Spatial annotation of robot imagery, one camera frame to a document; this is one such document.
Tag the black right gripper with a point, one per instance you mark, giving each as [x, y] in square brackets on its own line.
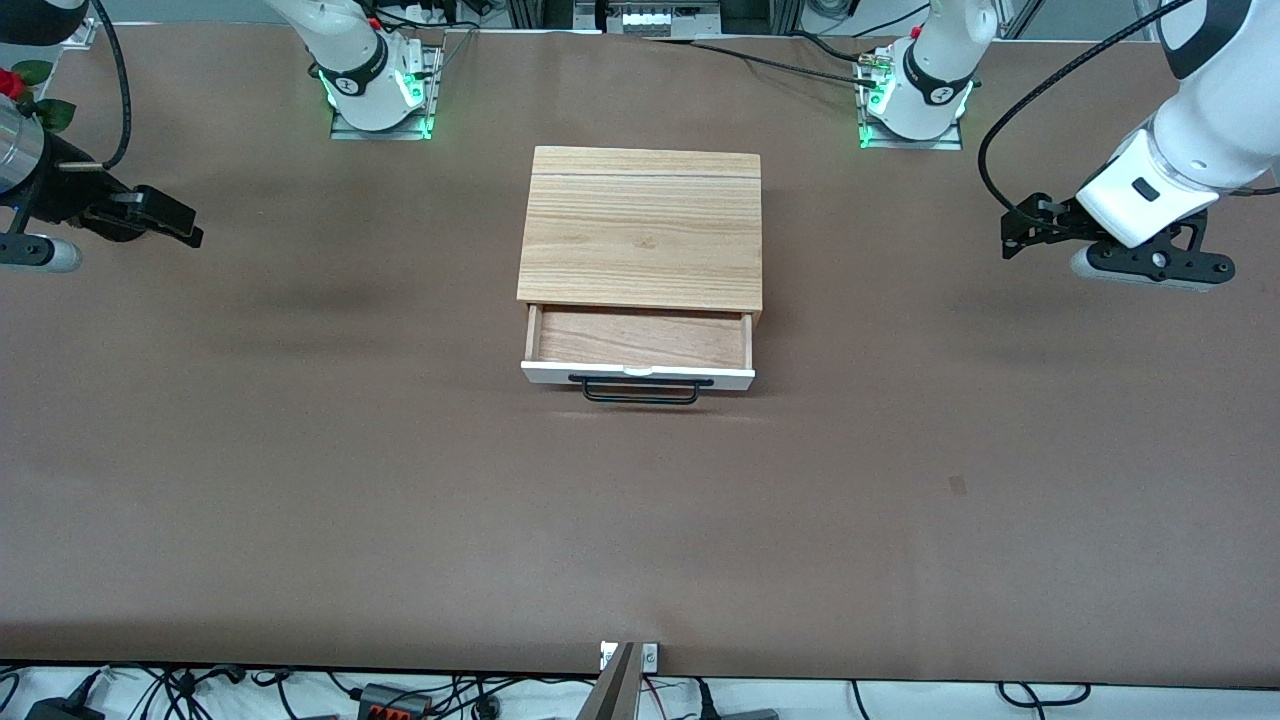
[72, 190]

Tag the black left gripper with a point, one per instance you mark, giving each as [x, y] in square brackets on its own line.
[1061, 221]

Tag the white-fronted wooden drawer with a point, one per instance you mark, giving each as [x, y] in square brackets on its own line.
[640, 340]

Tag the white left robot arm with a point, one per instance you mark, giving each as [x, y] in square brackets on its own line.
[1210, 110]

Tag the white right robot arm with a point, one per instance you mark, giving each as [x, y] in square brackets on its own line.
[365, 70]

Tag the light wooden drawer cabinet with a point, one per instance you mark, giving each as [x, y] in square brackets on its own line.
[640, 225]

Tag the red artificial rose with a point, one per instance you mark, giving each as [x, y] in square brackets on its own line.
[12, 82]

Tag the black power adapter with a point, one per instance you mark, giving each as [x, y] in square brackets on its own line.
[65, 708]

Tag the black and orange connector box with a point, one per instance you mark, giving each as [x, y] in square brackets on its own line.
[395, 702]

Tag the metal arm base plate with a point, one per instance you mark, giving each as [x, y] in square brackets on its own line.
[432, 95]
[950, 140]

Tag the aluminium frame with power strip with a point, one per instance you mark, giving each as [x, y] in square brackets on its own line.
[645, 15]

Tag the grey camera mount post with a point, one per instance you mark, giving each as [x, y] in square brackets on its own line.
[615, 685]

